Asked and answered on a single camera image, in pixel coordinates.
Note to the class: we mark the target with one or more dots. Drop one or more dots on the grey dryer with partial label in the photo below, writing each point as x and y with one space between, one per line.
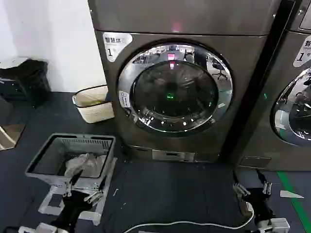
274 72

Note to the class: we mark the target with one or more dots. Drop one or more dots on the pale grey cloth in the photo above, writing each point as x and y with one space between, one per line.
92 161

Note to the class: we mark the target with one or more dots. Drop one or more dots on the white number label sticker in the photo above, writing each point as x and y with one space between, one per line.
116 46
302 52

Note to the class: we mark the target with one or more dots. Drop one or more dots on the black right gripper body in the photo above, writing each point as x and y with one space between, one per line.
258 202

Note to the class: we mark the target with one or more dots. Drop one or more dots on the round glass dryer door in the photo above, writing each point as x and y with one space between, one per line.
296 114
175 92

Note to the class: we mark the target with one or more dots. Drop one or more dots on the grey slatted laundry basket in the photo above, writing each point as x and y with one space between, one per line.
48 150

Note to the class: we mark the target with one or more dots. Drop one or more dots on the small white door sticker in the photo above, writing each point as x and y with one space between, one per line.
124 99

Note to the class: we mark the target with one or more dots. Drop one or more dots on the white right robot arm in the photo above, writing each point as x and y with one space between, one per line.
274 223

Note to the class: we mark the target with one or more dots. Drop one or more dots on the grey dryer number one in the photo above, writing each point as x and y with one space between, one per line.
189 21

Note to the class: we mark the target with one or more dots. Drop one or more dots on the green floor tape strip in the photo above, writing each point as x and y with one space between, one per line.
295 206

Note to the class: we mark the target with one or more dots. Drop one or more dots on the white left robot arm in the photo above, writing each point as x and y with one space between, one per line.
39 228

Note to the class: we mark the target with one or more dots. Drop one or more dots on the grey basket stand frame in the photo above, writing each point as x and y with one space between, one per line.
54 201

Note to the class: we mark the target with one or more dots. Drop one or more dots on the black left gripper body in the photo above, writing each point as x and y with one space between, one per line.
74 205

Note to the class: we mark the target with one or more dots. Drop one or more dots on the cream plastic basket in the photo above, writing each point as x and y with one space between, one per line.
97 111

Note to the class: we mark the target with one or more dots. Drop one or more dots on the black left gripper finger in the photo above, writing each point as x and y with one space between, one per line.
70 185
98 191

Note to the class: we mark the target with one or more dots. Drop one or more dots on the white paper scrap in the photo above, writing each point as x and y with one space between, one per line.
290 194

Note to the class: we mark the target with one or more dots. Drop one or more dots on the black bin with bag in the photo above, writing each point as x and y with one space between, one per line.
31 80

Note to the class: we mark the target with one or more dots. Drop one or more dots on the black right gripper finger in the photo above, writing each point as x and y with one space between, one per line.
266 185
240 189

